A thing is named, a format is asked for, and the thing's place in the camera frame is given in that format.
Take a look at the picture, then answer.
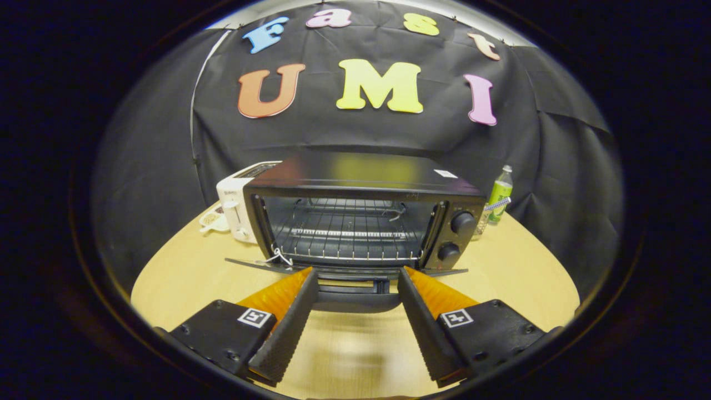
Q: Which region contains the green label plastic bottle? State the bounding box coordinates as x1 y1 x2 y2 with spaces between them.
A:
487 165 514 225

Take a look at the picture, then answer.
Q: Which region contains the black toaster oven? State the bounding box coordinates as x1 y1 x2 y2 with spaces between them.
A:
225 153 488 313

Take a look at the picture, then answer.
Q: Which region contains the small glass jar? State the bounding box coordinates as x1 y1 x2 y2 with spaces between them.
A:
475 197 512 241

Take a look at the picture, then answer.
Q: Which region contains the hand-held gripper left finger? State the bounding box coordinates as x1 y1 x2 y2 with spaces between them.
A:
153 267 320 388

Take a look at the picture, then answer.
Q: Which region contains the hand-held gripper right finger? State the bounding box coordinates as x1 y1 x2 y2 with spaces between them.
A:
397 266 563 388

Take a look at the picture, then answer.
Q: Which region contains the white pop-up toaster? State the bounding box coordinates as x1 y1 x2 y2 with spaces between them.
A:
216 161 283 245

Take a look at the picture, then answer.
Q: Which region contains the small white dish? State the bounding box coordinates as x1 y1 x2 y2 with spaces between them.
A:
199 203 231 234

